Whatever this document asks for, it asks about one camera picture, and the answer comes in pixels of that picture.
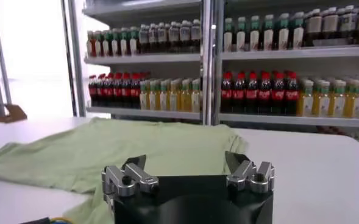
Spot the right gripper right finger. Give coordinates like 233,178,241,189
224,151,276,195

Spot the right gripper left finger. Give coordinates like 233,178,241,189
101,154,160,198

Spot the green polo shirt with print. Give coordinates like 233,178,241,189
0,117,249,224

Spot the red cap cola bottle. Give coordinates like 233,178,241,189
113,72,124,108
221,71,233,114
88,75,98,107
258,71,272,115
246,71,259,115
285,71,299,116
130,72,142,110
104,72,115,108
96,74,106,107
271,71,286,116
233,71,246,114
121,72,132,109

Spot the green cap yellow juice bottle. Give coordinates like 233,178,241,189
297,79,315,117
149,80,161,111
345,80,359,119
313,80,331,117
329,80,347,118
181,79,193,113
169,79,182,112
139,80,150,110
191,78,202,113
160,79,171,111

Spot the grey metal shelf unit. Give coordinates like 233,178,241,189
66,0,213,126
212,0,359,128

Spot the black metal pole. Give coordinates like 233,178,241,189
60,0,78,117

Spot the beige label dark drink bottle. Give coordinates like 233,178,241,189
306,9,322,46
322,7,339,46

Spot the yellow blue wire bundle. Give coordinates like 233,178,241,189
49,216,76,224

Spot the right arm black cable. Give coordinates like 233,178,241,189
20,217,54,224

